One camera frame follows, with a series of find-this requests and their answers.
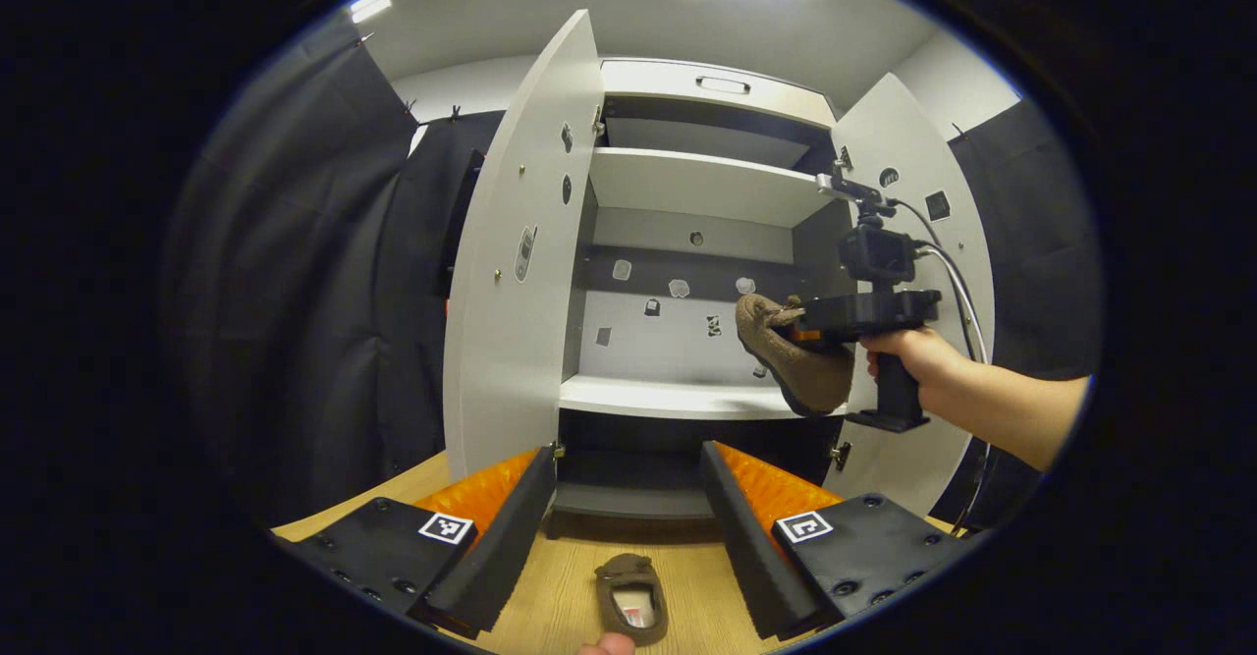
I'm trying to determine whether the black backdrop cloth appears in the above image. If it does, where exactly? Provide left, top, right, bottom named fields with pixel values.
left=162, top=15, right=1106, bottom=538

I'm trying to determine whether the brown fuzzy shoe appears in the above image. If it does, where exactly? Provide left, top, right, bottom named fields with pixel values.
left=594, top=554, right=670, bottom=647
left=735, top=292, right=855, bottom=418

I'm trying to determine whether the white camera cable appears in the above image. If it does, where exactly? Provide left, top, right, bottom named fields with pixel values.
left=911, top=241, right=993, bottom=538

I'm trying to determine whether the black door handle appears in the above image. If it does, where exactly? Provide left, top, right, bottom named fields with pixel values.
left=438, top=148, right=485, bottom=300

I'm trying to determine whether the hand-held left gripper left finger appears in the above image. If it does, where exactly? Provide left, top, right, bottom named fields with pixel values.
left=275, top=444, right=559, bottom=641

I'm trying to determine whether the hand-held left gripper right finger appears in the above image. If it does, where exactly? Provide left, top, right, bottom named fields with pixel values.
left=699, top=439, right=973, bottom=641

